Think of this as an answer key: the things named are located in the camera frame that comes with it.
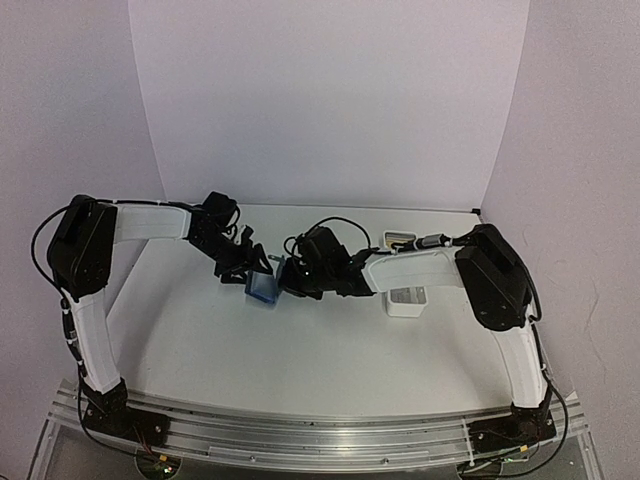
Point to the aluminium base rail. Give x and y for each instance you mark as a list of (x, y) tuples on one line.
[(293, 443)]

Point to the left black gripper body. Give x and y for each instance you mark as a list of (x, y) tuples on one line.
[(228, 257)]

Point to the blue card holder wallet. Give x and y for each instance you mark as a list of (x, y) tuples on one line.
[(265, 287)]

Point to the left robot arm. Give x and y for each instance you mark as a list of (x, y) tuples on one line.
[(80, 258)]

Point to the white plastic tray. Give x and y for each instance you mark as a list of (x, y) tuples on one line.
[(405, 302)]

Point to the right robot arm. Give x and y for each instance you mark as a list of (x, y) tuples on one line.
[(498, 287)]

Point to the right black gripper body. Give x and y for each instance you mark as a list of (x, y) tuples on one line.
[(312, 282)]

